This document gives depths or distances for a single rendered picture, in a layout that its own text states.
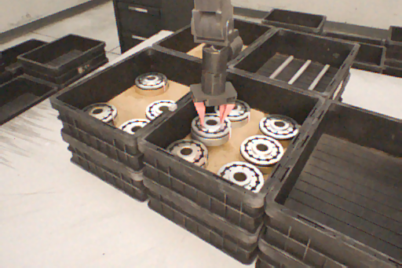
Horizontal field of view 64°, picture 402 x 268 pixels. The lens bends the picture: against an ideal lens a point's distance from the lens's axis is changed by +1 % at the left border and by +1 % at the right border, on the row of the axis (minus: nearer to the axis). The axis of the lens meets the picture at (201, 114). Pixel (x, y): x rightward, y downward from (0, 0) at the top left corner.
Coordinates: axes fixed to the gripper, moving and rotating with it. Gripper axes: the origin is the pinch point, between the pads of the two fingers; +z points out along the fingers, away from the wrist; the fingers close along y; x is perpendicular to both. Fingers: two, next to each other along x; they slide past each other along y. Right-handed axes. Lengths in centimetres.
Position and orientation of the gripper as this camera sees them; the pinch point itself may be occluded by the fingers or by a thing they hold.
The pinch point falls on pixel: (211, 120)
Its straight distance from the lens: 81.1
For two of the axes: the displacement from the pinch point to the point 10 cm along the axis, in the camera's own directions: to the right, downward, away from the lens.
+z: -0.2, 8.4, 5.4
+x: 2.0, 5.4, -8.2
